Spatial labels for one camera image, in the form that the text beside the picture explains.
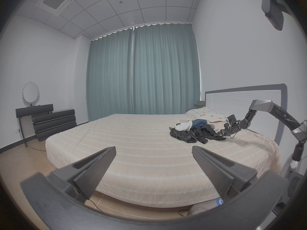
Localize bed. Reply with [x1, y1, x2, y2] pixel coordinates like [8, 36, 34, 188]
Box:
[45, 83, 288, 209]

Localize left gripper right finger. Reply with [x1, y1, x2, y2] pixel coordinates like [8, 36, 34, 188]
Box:
[192, 146, 258, 201]

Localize white printed pillow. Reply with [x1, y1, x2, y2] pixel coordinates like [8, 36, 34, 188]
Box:
[186, 107, 228, 124]

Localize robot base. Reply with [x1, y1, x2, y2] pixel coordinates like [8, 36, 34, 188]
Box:
[187, 158, 304, 216]

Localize black dressing table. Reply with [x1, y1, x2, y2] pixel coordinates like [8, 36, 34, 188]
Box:
[16, 104, 54, 147]

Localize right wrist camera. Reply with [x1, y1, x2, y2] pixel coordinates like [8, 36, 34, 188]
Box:
[227, 115, 241, 127]

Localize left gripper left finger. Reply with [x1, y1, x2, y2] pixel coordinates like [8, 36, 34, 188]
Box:
[49, 146, 117, 203]

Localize blue-green curtain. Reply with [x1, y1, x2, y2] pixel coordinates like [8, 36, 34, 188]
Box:
[132, 23, 201, 115]
[86, 27, 133, 122]

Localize black chest of drawers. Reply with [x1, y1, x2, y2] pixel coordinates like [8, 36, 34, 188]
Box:
[32, 109, 77, 142]

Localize pile of clothes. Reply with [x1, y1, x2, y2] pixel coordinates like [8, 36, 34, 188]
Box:
[169, 119, 227, 144]

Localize round white-framed mirror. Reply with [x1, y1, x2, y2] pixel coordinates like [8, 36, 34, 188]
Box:
[22, 82, 40, 106]

